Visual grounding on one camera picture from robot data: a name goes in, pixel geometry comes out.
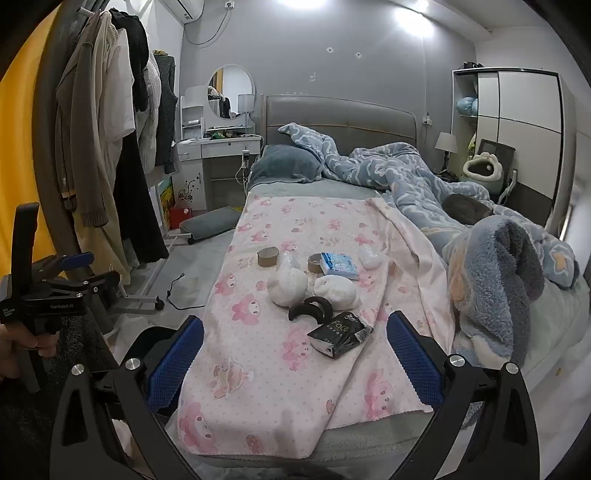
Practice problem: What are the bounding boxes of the black tissue packet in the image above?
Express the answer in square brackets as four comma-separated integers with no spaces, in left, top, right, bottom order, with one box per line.
[307,312,374,360]

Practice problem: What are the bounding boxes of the white dressing table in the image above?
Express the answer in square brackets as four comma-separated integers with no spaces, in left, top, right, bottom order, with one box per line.
[178,88,264,213]

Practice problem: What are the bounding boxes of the metal clothes rack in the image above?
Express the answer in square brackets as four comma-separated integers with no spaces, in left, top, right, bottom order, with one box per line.
[76,0,181,315]

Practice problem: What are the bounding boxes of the black floor cable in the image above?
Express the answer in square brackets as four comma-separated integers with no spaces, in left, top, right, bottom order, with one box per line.
[166,273,186,309]

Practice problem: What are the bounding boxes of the black jacket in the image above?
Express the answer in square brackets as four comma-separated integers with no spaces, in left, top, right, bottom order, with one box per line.
[108,7,153,112]

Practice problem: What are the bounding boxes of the beige bedside lamp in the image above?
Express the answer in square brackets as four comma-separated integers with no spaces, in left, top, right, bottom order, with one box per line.
[435,132,459,174]

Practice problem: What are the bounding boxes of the white air conditioner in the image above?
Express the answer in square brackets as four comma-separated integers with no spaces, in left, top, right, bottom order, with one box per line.
[161,0,204,21]

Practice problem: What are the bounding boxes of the round wall mirror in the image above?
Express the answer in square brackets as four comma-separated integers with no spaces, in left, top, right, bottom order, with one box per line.
[208,65,256,121]

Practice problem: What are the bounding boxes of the clear plastic bottle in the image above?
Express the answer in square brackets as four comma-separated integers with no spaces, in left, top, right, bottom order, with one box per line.
[359,244,383,269]

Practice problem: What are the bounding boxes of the pink printed blanket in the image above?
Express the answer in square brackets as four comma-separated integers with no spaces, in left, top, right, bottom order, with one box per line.
[178,194,458,460]

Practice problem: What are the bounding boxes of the grey upholstered bed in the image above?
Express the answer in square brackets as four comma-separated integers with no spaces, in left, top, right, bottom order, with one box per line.
[175,95,591,462]

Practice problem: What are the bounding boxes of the white table lamp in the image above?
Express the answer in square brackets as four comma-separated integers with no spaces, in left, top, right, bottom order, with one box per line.
[238,93,257,134]

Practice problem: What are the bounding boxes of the black trousers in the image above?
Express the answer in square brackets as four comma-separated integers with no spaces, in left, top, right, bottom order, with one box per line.
[113,131,169,273]

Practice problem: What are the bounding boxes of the black mesh chair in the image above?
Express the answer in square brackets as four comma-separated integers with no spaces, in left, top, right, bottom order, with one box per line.
[475,138,515,174]

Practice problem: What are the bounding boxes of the white knit sweater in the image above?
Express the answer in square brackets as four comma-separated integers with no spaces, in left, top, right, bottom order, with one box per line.
[134,46,163,172]

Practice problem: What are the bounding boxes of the yellow picture box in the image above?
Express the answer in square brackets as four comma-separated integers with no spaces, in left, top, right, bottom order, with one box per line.
[157,178,175,222]

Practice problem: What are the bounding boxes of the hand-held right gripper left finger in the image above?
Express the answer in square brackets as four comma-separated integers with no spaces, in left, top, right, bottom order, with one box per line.
[48,315,206,480]

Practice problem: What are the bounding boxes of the blue tissue packet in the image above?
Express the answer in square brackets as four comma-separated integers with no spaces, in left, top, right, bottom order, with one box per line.
[320,252,360,281]

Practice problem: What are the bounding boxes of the black curved foam piece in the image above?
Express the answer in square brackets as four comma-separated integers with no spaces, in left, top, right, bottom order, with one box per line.
[288,296,334,328]

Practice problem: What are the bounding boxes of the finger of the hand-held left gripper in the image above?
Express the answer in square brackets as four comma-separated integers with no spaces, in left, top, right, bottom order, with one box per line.
[41,250,96,281]
[50,271,122,301]

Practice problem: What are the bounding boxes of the white wardrobe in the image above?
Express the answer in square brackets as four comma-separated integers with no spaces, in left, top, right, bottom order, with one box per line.
[450,67,575,236]

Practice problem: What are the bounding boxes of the fluffy blue grey blanket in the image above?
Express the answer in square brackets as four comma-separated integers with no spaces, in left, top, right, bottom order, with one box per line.
[441,215,548,367]

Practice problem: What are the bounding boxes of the brown grey cardigan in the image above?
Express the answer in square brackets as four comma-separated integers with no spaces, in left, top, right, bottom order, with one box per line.
[55,11,116,227]

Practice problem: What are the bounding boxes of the red box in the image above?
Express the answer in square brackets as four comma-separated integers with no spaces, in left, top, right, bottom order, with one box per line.
[168,206,192,230]

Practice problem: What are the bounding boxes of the grey-blue pillow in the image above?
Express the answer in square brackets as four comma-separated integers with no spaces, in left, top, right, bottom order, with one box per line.
[249,144,324,185]

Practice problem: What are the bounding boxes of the grey floor cushion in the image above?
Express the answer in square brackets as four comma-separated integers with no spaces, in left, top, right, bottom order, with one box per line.
[179,206,241,243]

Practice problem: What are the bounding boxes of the dark brown pillow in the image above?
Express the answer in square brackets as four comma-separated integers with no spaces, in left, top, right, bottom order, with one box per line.
[443,194,492,226]

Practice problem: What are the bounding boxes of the blue patterned duvet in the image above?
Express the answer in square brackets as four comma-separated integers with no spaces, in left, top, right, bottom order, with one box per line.
[277,122,580,289]

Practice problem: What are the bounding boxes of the white plush pet bed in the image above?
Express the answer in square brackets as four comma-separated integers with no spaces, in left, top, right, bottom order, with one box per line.
[462,152,502,195]

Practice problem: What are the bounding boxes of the person's left hand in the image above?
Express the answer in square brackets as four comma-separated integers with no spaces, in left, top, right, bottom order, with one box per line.
[0,320,59,385]

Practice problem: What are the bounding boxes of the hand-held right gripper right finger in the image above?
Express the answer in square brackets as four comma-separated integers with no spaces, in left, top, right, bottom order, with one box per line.
[385,310,543,480]

